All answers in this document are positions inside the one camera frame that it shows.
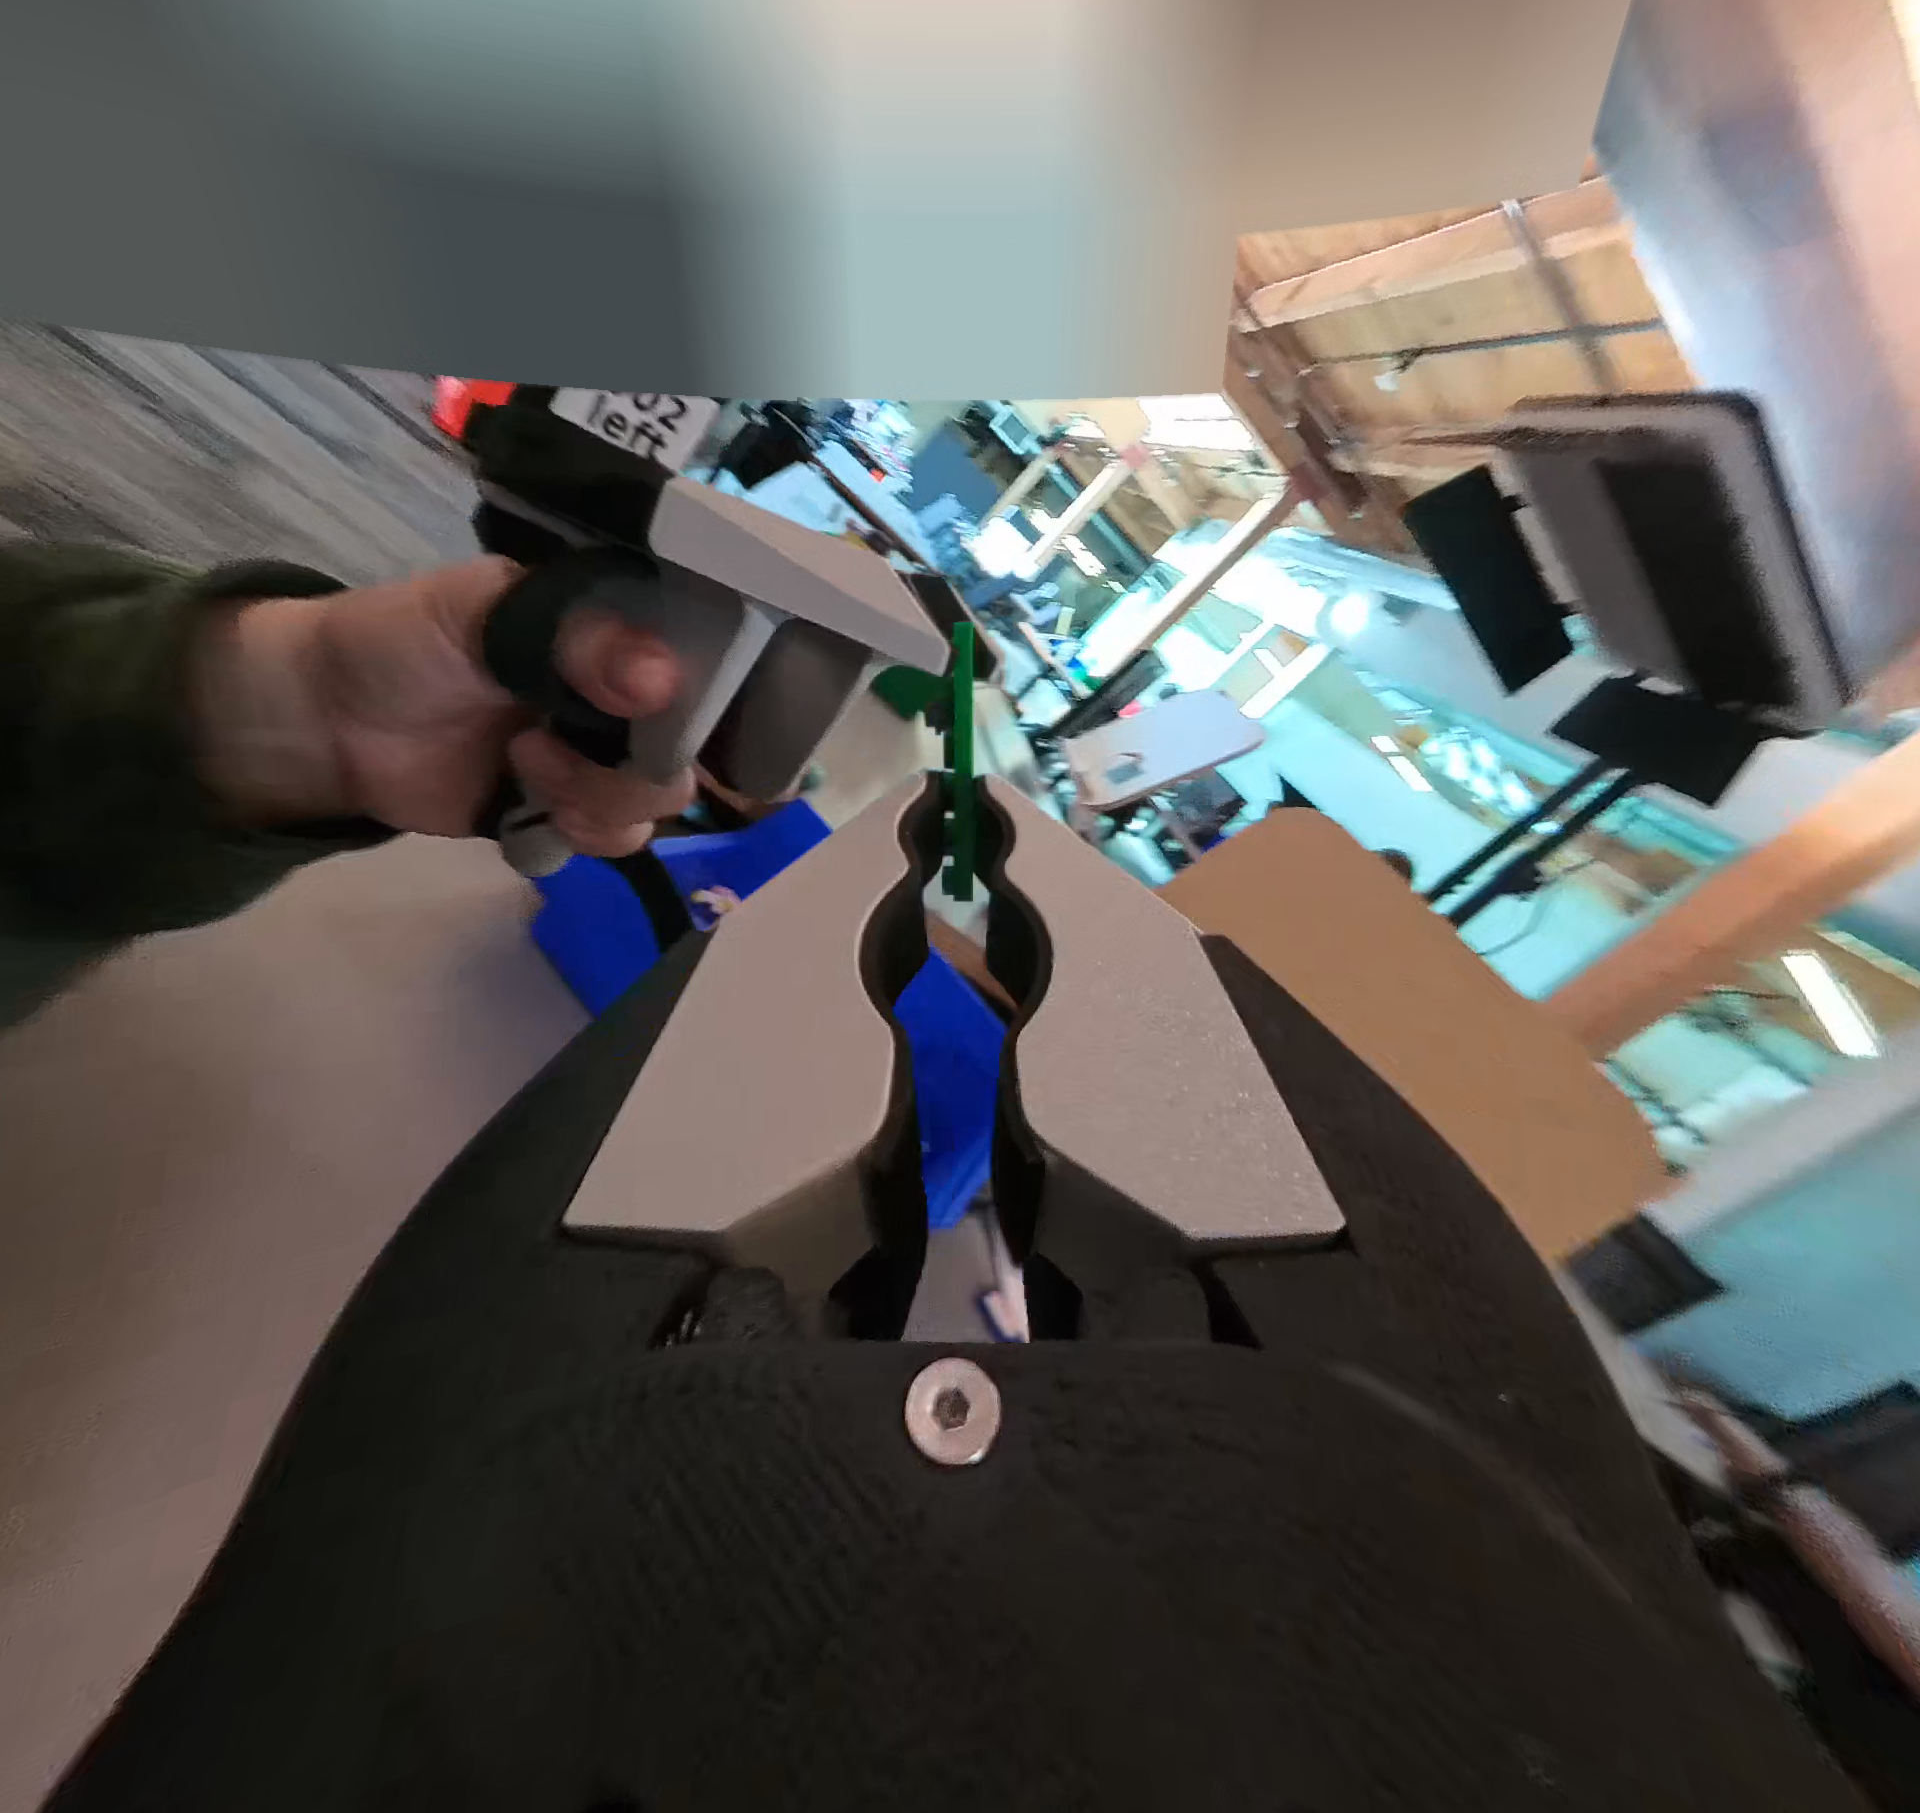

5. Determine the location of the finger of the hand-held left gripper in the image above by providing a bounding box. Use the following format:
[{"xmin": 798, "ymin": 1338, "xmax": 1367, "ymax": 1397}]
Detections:
[
  {"xmin": 651, "ymin": 478, "xmax": 957, "ymax": 680},
  {"xmin": 698, "ymin": 626, "xmax": 882, "ymax": 805}
]

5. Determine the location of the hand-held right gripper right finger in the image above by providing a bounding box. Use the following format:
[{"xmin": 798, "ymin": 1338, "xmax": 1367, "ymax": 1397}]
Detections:
[{"xmin": 978, "ymin": 776, "xmax": 1347, "ymax": 1344}]

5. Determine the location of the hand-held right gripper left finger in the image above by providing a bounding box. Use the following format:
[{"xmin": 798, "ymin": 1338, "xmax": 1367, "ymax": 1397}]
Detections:
[{"xmin": 562, "ymin": 773, "xmax": 951, "ymax": 1344}]

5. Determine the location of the green lego plate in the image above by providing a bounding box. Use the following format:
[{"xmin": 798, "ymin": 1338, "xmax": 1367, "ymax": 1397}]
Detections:
[{"xmin": 870, "ymin": 622, "xmax": 984, "ymax": 902}]

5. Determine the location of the person's left forearm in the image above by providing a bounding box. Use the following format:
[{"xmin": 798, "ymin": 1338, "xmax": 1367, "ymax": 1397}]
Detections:
[{"xmin": 0, "ymin": 539, "xmax": 361, "ymax": 1036}]

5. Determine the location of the person's left hand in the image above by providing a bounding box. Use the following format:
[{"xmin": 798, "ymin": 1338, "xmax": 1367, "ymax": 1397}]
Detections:
[{"xmin": 225, "ymin": 554, "xmax": 702, "ymax": 864}]

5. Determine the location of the blue plastic bin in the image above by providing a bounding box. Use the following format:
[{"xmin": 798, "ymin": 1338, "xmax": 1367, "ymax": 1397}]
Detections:
[{"xmin": 533, "ymin": 800, "xmax": 1010, "ymax": 1230}]

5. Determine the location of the cardboard box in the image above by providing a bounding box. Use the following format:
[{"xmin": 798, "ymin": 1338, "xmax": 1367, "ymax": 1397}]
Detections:
[{"xmin": 1161, "ymin": 805, "xmax": 1674, "ymax": 1268}]

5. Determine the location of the grey monitor on stand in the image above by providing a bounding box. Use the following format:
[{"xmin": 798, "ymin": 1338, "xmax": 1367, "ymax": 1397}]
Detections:
[{"xmin": 1401, "ymin": 388, "xmax": 1859, "ymax": 810}]

